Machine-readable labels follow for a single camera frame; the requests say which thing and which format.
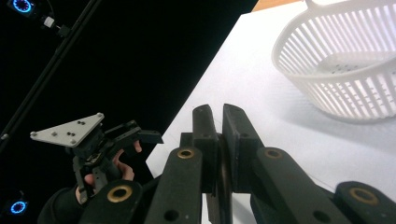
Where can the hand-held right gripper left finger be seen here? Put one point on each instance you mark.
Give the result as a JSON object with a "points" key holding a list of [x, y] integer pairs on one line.
{"points": [[205, 137]]}

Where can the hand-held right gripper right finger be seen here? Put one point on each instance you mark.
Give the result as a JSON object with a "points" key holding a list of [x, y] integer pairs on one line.
{"points": [[241, 143]]}

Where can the white slotted plastic basket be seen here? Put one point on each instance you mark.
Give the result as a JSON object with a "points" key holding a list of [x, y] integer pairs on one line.
{"points": [[342, 71]]}

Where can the black slanted pole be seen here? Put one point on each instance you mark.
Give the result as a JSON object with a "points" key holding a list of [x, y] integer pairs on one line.
{"points": [[46, 73]]}

